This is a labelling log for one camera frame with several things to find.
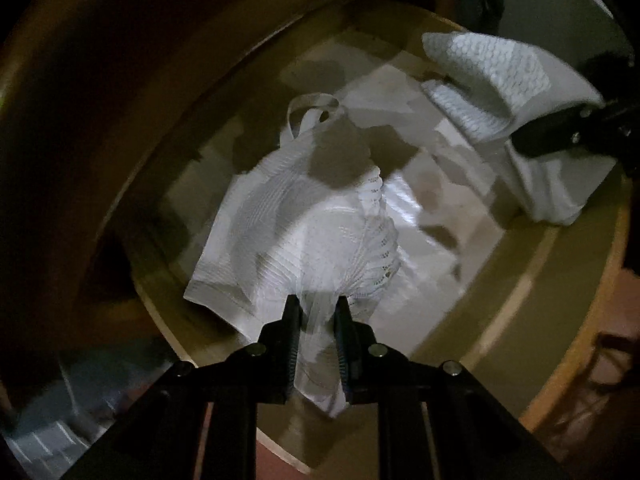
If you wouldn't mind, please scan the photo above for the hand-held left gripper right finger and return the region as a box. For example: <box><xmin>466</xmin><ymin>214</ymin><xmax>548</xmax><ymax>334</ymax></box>
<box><xmin>334</xmin><ymin>296</ymin><xmax>571</xmax><ymax>480</ymax></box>

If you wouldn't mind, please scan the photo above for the wooden drawer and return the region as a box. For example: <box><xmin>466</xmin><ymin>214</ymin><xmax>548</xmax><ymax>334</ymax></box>
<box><xmin>125</xmin><ymin>0</ymin><xmax>631</xmax><ymax>476</ymax></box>

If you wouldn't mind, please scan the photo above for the white honeycomb pattern underwear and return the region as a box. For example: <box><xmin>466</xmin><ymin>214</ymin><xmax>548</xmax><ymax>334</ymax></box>
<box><xmin>421</xmin><ymin>31</ymin><xmax>617</xmax><ymax>226</ymax></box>

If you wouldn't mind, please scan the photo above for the white ribbed tank top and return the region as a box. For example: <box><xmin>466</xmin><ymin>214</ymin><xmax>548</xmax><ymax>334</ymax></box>
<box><xmin>184</xmin><ymin>92</ymin><xmax>401</xmax><ymax>420</ymax></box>

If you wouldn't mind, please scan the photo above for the grey striped blanket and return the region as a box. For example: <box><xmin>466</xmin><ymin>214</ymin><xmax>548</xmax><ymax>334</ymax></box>
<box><xmin>0</xmin><ymin>340</ymin><xmax>166</xmax><ymax>480</ymax></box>

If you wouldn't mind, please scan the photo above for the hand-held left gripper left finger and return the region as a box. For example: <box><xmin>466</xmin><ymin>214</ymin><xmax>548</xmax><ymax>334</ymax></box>
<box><xmin>60</xmin><ymin>294</ymin><xmax>303</xmax><ymax>480</ymax></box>

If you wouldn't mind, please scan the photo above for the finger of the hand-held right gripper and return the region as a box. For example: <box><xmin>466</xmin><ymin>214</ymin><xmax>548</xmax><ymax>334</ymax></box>
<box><xmin>511</xmin><ymin>101</ymin><xmax>608</xmax><ymax>159</ymax></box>

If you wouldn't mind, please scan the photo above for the wooden nightstand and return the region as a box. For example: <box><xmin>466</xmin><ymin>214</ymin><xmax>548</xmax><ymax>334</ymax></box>
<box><xmin>0</xmin><ymin>0</ymin><xmax>451</xmax><ymax>396</ymax></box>

